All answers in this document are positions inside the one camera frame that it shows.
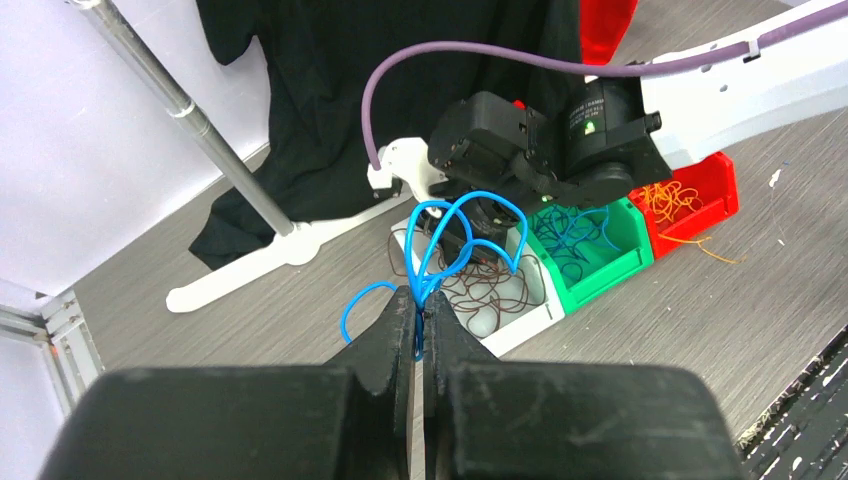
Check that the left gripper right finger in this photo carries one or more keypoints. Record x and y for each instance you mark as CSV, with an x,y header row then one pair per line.
x,y
487,418

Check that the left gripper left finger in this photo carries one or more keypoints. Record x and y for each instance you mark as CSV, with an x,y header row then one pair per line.
x,y
348,418

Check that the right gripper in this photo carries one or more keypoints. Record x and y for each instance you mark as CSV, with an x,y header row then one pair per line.
x,y
488,220

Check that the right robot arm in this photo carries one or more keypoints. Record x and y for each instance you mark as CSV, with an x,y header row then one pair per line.
x,y
618,134

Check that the white plastic bin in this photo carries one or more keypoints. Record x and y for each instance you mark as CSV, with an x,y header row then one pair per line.
x,y
504,309

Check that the green plastic bin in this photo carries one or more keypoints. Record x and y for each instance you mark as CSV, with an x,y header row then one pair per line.
x,y
588,252

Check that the red plastic bin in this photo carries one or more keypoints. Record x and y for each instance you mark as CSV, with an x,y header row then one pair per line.
x,y
680,210

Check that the red sweatshirt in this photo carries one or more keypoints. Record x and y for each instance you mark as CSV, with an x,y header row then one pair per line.
x,y
602,26

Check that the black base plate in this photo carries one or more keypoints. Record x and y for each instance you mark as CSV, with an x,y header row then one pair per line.
x,y
803,433

